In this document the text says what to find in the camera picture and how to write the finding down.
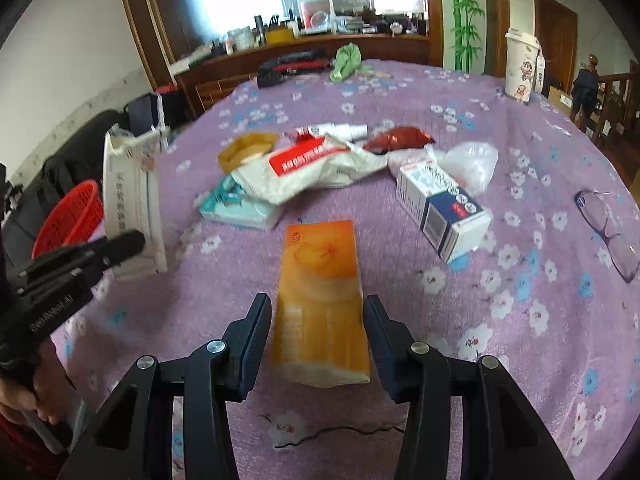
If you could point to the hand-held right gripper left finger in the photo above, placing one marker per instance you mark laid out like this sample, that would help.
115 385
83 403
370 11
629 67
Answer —
254 345

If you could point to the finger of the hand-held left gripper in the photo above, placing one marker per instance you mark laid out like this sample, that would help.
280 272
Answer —
120 247

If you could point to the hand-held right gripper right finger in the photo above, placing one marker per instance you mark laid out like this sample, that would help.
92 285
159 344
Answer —
381 347

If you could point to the red plastic basket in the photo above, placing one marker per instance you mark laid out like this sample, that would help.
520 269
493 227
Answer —
67 220

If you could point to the white paper package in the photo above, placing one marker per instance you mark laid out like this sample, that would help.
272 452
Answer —
132 185

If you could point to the orange tissue pack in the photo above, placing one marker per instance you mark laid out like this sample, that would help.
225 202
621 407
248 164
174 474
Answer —
320 300

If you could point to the blue white medicine box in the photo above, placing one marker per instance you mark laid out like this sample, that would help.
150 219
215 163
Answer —
440 205

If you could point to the white bottle with red label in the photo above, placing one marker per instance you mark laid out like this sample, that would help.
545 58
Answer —
330 131

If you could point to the person's left hand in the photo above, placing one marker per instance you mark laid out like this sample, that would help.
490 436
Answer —
47 395

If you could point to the teal tissue pack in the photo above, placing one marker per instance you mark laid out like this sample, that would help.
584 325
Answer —
237 210

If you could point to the black box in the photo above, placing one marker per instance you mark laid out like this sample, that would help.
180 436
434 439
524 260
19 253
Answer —
155 107

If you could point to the purple floral tablecloth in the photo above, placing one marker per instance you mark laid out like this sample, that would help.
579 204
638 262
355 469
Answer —
530 340

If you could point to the yellow packet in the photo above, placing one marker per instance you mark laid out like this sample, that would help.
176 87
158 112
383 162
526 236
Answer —
245 152

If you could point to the crumpled white bag red label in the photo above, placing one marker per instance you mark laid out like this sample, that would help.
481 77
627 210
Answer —
305 172

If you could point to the clear plastic bag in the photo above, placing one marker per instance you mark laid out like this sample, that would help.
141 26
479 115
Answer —
472 162

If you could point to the red snack wrapper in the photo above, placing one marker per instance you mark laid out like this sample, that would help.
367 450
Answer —
397 139

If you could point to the wooden counter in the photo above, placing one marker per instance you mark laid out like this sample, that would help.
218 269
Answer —
225 64

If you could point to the purple eyeglasses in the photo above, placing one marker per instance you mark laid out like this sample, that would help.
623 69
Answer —
607 235

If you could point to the yellow box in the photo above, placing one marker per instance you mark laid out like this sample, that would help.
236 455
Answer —
278 35

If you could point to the green cloth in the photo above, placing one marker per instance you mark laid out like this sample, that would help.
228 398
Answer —
346 60

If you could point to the cardboard box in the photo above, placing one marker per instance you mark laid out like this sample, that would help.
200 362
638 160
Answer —
561 99

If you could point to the white and red plastic bag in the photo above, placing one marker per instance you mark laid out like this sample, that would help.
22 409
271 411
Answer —
314 7

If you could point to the printed white paper cup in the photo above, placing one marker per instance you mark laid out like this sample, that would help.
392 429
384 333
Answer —
521 65

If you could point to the wooden stair railing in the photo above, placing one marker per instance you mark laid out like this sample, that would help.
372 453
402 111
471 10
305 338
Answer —
617 105

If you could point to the wooden door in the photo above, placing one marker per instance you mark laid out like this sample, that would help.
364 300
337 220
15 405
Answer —
555 35

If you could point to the green bamboo wall sticker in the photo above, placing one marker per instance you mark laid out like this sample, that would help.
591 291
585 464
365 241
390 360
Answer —
465 15

